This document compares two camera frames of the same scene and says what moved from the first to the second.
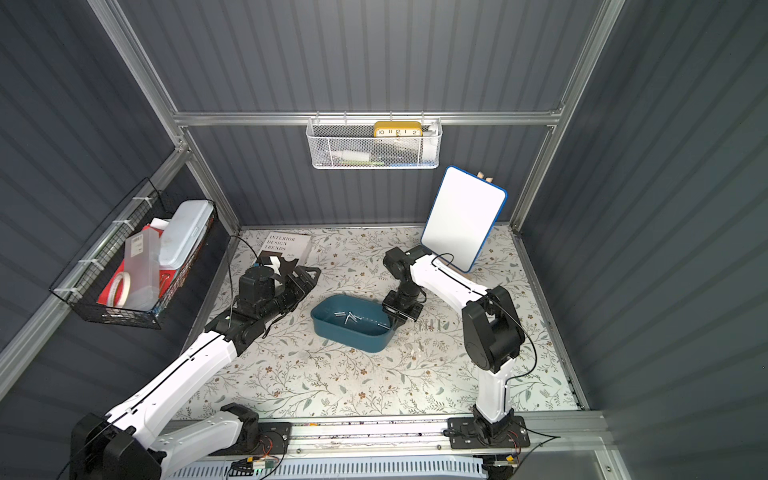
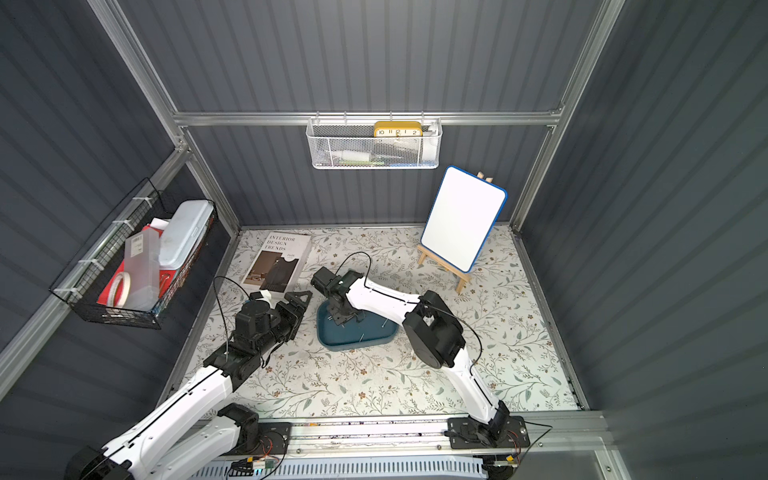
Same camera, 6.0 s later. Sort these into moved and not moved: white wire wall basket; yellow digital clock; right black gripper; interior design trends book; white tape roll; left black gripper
Moved: right black gripper; left black gripper
Not moved: white wire wall basket; yellow digital clock; interior design trends book; white tape roll
